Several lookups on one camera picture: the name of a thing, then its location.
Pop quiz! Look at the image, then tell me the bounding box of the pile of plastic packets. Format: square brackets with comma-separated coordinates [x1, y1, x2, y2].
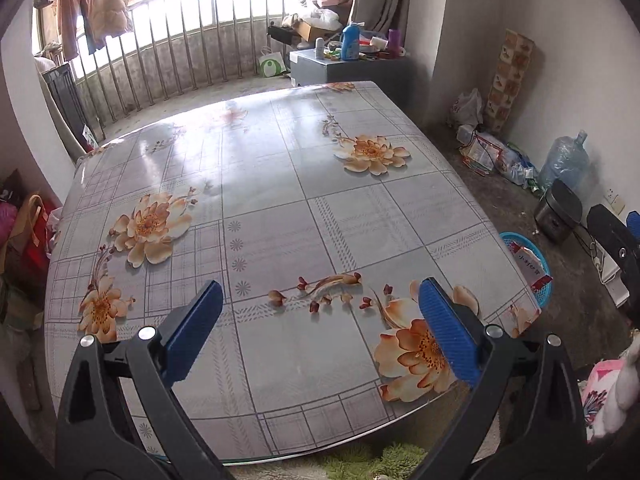
[457, 125, 543, 193]

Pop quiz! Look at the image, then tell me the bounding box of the white plush clothing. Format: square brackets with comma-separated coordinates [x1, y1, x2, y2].
[602, 330, 640, 436]

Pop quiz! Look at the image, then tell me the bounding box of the patterned long box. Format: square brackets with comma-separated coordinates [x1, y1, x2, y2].
[486, 29, 536, 133]

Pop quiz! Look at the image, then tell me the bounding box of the pink bag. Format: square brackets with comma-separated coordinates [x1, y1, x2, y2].
[0, 202, 18, 246]

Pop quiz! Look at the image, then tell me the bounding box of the black box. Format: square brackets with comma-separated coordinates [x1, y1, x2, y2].
[267, 22, 306, 51]

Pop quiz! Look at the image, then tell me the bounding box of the pink patterned pajama clothing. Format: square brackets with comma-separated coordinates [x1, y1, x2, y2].
[582, 360, 623, 441]

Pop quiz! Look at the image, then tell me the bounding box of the white flat box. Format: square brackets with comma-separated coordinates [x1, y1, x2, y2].
[600, 255, 628, 306]

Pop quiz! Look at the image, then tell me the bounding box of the metal railing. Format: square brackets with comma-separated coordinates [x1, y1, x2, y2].
[70, 0, 341, 126]

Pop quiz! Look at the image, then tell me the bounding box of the green white shag rug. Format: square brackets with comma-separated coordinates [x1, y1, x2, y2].
[320, 442, 426, 480]

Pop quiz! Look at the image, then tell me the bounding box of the pink hanging garment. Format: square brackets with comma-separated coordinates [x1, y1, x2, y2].
[52, 0, 98, 61]

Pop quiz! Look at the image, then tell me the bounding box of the grey cabinet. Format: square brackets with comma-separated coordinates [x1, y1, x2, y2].
[290, 52, 416, 88]

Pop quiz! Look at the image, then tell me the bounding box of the white plastic bag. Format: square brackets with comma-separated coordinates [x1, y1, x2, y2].
[446, 88, 483, 131]

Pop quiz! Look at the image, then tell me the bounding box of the blue plastic basket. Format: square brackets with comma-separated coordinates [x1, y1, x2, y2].
[500, 231, 553, 308]

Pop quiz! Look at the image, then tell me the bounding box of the red white snack bag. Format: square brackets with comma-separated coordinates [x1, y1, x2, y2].
[507, 242, 551, 291]

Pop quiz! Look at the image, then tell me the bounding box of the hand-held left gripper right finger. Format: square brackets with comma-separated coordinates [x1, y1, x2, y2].
[417, 277, 588, 480]

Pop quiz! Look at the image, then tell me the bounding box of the brown paper bag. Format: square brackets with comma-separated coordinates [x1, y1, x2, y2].
[10, 194, 51, 261]

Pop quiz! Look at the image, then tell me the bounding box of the large water jug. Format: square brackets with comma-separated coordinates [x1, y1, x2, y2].
[537, 130, 590, 196]

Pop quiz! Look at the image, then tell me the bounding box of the blue detergent bottle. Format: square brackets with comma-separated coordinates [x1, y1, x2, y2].
[341, 22, 362, 61]

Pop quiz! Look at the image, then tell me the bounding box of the black rice cooker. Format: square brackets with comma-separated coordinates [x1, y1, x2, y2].
[534, 179, 583, 243]

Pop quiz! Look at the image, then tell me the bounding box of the white green paper bag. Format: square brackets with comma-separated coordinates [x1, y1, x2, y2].
[258, 47, 288, 78]

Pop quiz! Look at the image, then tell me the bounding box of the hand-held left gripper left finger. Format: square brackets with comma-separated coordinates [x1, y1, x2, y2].
[56, 280, 236, 480]

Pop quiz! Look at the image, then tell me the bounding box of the cardboard box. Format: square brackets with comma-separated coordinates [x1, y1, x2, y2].
[290, 15, 346, 41]

